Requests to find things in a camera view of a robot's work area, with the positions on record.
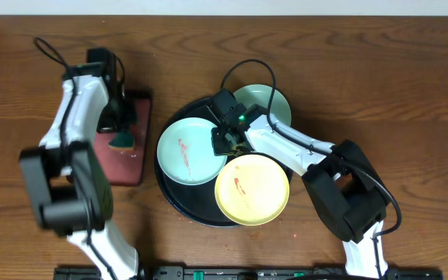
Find green yellow sponge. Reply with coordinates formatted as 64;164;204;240
108;131;136;151

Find light blue plate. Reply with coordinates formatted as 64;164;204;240
156;117;227;186
233;84;292;126

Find light blue plate top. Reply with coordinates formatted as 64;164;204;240
233;84;292;126

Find yellow plate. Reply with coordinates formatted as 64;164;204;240
215;154;289;226

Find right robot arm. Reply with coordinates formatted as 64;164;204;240
210;89;397;279

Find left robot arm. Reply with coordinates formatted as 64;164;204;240
19;47;143;279

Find rectangular black tray red liquid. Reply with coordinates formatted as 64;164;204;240
93;90;152;186

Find round black tray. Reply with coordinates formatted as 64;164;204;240
154;94;296;229

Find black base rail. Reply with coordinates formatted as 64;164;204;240
52;264;445;280

